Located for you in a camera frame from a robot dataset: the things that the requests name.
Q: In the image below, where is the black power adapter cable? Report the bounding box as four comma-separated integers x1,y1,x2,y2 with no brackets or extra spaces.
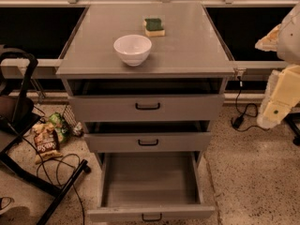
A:
230,75,266,133

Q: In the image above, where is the shoe at left edge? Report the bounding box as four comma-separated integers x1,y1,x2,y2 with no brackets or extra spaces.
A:
0,197,15,215

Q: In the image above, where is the white ceramic bowl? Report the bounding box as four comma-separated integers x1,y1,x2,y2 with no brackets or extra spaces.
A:
113,35,152,67

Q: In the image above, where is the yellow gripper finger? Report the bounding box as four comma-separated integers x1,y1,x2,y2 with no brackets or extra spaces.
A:
262,65,300,124
255,24,280,52

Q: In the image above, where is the brown chip bag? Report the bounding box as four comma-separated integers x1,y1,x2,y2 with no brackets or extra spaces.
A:
33,123,62,164

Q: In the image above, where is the grey drawer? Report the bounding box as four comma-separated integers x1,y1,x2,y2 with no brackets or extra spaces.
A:
88,152,215,222
68,95,224,122
84,132,212,153

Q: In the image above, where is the grey bottom drawer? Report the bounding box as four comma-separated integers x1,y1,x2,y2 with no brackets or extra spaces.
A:
88,152,215,222

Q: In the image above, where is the green chip bag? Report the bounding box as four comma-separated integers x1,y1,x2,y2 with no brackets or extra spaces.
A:
49,112,70,143

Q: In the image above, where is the wire mesh basket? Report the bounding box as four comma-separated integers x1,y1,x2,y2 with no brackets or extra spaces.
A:
62,105,77,128

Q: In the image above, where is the green yellow sponge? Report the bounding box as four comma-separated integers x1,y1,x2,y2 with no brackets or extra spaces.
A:
143,18,165,37

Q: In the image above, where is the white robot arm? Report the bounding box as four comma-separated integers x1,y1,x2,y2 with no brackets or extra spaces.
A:
255,4,300,129

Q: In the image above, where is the black stand frame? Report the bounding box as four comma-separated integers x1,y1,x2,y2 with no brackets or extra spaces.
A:
0,45,90,225

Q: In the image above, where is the black floor cable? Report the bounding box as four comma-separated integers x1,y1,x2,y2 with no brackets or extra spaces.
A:
6,105,86,225

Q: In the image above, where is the black stand leg right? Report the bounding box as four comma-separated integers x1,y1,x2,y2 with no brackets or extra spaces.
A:
285,112,300,146

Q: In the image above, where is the grey middle drawer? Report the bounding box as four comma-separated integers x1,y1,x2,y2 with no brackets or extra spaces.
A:
84,132,212,153

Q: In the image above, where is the grey drawer cabinet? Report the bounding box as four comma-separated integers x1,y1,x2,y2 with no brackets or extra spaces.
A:
55,1,236,167

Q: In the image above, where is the grey top drawer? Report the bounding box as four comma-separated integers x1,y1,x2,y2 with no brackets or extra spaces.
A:
68,95,224,122

